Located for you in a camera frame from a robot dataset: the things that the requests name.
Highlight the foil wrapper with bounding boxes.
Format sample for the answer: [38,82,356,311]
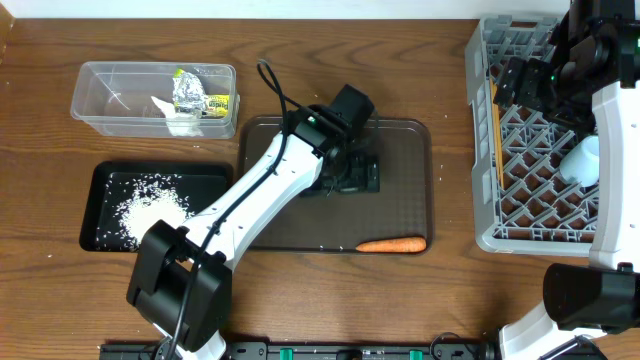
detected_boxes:
[173,68,230,118]

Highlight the white rice pile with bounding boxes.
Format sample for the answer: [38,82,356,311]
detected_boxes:
[95,172,195,252]

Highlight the wooden chopstick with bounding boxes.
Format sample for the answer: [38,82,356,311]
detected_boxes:
[489,79,503,186]
[492,82,505,190]

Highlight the black plastic tray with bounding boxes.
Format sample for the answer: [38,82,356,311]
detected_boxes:
[79,161,227,252]

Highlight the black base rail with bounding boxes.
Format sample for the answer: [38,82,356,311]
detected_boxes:
[98,339,501,360]

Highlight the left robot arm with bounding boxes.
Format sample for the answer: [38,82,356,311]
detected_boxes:
[127,85,380,359]

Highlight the light blue cup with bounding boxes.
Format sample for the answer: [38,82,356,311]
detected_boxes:
[559,135,599,187]

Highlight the orange carrot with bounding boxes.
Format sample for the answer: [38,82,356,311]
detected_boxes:
[356,237,427,253]

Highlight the grey dishwasher rack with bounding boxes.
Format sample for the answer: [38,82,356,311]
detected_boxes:
[465,15,598,257]

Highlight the dark brown serving tray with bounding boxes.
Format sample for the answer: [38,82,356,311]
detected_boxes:
[250,119,435,254]

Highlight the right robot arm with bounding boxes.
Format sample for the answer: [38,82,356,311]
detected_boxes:
[494,0,639,359]

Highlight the clear plastic bin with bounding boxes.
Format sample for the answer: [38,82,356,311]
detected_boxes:
[70,61,240,139]

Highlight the white tissue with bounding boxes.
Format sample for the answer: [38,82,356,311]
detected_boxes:
[151,96,204,137]

